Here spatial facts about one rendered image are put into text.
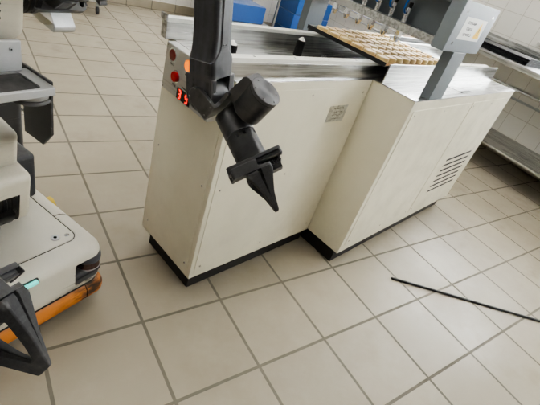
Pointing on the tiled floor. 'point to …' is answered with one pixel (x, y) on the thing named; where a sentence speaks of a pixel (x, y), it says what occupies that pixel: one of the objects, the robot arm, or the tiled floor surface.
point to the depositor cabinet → (400, 157)
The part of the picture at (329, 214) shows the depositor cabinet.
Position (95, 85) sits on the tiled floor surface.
